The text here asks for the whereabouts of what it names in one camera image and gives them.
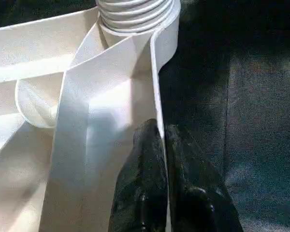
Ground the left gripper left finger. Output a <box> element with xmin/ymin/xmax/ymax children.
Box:
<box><xmin>110</xmin><ymin>118</ymin><xmax>170</xmax><ymax>232</ymax></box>

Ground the white plastic table leg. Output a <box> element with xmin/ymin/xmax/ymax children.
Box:
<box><xmin>96</xmin><ymin>0</ymin><xmax>179</xmax><ymax>34</ymax></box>

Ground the white plastic table top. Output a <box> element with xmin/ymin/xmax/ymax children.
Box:
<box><xmin>0</xmin><ymin>0</ymin><xmax>180</xmax><ymax>232</ymax></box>

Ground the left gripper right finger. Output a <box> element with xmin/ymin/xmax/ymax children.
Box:
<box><xmin>164</xmin><ymin>123</ymin><xmax>240</xmax><ymax>232</ymax></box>

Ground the black shiny mat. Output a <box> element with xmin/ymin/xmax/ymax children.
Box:
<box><xmin>0</xmin><ymin>0</ymin><xmax>290</xmax><ymax>232</ymax></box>

